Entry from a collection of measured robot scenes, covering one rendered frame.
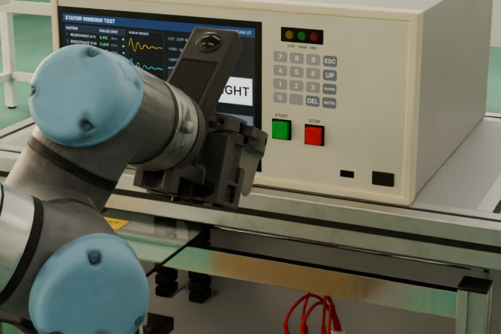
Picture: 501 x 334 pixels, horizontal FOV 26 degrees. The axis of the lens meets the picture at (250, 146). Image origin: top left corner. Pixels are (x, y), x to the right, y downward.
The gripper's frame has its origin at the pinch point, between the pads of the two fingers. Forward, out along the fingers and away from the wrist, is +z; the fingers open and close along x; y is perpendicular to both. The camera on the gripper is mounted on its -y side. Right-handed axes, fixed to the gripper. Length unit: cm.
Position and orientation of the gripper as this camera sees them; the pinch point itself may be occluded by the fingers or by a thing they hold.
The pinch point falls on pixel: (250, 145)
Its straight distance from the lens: 110.4
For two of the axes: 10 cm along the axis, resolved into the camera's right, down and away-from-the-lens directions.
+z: 3.6, 1.7, 9.2
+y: -1.8, 9.8, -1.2
